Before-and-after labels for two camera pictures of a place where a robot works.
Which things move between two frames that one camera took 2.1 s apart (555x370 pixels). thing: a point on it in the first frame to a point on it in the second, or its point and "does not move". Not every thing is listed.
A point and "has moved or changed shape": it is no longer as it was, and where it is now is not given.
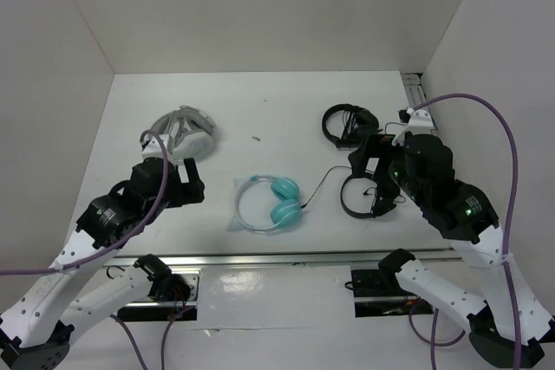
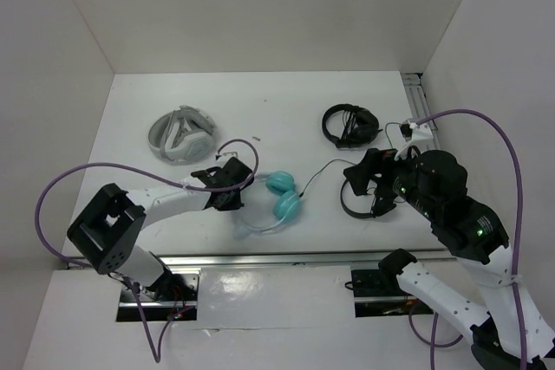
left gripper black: x=189 y=191 to x=234 y=204
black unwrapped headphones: x=381 y=209 does not move
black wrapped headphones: x=357 y=123 does not move
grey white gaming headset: x=192 y=131 does not move
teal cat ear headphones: x=286 y=210 has moved or changed shape
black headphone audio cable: x=323 y=178 to x=332 y=159
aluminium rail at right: x=415 y=89 does not move
